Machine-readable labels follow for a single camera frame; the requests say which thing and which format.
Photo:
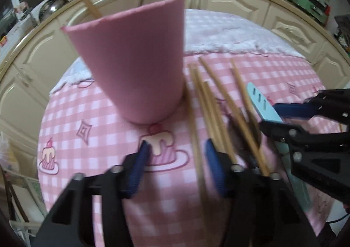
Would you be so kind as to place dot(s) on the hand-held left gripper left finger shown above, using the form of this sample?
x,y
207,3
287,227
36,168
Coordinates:
x,y
140,166

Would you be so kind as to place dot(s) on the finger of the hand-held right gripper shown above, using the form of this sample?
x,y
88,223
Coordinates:
x,y
291,110
314,159

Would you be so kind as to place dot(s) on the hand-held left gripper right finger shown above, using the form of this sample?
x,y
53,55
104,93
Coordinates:
x,y
214,167

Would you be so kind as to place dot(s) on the light blue spatula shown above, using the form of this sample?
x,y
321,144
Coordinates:
x,y
262,107

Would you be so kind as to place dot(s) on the pink cup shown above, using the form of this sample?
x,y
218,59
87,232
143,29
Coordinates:
x,y
131,72

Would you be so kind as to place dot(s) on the pink checkered tablecloth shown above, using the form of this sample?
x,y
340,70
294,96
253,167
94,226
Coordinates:
x,y
109,132

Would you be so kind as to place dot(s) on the white fluffy cloth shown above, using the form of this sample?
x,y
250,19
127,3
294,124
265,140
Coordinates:
x,y
218,31

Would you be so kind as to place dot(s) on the green and black box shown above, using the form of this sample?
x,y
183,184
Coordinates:
x,y
309,1

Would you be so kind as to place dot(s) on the grey storage rack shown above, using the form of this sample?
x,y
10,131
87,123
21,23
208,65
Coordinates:
x,y
27,180

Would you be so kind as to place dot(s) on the cream kitchen base cabinets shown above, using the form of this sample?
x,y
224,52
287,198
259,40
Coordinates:
x,y
232,1

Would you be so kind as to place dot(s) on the steel wok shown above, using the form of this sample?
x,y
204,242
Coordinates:
x,y
52,9

